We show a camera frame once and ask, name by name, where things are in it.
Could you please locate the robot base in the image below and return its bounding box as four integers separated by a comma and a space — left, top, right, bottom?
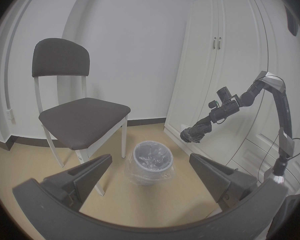
263, 166, 300, 237

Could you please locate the grey and white chair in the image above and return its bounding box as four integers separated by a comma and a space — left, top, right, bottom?
31, 38, 131, 197

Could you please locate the white cable duct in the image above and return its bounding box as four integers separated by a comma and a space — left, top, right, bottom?
4, 0, 44, 111

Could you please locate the clear plastic bag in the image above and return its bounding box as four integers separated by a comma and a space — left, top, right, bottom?
124, 140, 175, 187

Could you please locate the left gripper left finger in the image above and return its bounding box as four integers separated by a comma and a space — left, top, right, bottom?
42, 154, 113, 212

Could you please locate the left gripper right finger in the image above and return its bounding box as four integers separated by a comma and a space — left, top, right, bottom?
189, 153, 258, 211

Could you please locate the white trash bin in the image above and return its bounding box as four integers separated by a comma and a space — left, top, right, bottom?
132, 140, 173, 187

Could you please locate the black plastic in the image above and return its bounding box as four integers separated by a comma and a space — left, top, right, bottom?
180, 121, 213, 144

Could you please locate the white wardrobe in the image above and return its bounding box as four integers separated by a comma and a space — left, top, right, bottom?
164, 0, 300, 192

